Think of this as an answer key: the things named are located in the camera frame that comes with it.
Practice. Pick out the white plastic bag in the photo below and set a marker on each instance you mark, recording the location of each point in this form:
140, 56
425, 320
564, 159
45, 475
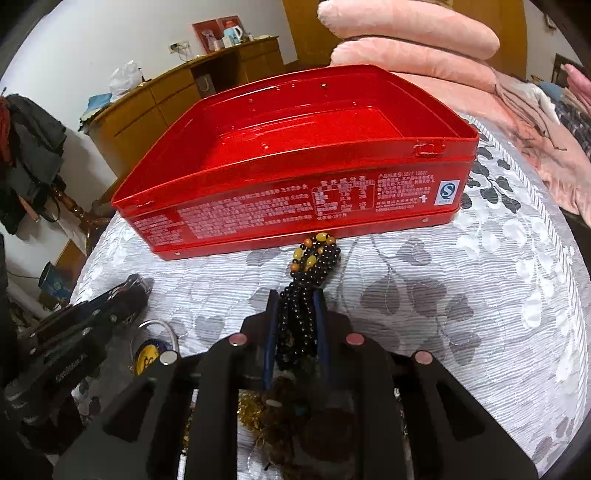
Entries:
124, 76

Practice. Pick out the pink bed blanket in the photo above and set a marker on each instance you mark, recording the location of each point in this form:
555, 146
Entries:
521, 124

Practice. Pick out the small paper gift bag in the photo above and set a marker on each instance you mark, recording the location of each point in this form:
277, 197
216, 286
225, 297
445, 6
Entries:
205, 85

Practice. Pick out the red garment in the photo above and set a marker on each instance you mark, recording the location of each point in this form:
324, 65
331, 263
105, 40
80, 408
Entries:
5, 129

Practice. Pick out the dark plaid cloth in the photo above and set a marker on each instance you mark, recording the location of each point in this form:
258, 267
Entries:
575, 122

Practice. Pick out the blue tin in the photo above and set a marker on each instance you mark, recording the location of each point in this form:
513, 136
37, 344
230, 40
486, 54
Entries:
55, 284

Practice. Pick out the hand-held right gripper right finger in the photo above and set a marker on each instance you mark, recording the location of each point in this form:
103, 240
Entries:
319, 318

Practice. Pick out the wooden sideboard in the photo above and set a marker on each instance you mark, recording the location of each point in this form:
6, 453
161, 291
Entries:
152, 106

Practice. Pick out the wooden coat rack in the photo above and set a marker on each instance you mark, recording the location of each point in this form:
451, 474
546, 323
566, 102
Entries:
76, 207

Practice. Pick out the blue cloth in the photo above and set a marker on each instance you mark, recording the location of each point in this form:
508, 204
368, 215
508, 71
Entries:
97, 104

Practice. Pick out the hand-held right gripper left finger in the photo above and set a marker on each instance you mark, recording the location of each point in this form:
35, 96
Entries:
271, 318

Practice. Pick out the dark jacket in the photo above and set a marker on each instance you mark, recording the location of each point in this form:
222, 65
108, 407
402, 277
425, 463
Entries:
32, 147

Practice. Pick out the red tin box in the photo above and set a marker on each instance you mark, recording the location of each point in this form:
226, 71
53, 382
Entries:
277, 217

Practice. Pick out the pink folded quilt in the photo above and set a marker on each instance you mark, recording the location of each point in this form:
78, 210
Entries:
406, 23
415, 64

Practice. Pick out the light blue kettle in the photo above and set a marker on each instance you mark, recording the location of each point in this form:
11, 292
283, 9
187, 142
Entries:
233, 34

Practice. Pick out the wall switch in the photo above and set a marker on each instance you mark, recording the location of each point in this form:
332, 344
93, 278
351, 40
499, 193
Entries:
549, 21

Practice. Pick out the red photo frame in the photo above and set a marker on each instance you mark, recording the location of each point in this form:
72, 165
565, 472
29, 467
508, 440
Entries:
231, 21
205, 34

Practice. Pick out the yellow and blue round pendant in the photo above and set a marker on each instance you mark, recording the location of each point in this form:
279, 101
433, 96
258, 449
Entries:
147, 357

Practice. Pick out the dark headboard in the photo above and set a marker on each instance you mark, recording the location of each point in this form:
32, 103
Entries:
559, 69

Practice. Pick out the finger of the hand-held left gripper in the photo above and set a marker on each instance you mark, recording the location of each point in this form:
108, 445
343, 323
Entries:
113, 293
127, 309

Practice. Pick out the white cup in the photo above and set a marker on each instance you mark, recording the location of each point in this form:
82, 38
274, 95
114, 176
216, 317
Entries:
217, 45

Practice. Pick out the wall socket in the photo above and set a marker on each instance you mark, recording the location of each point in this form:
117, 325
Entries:
179, 46

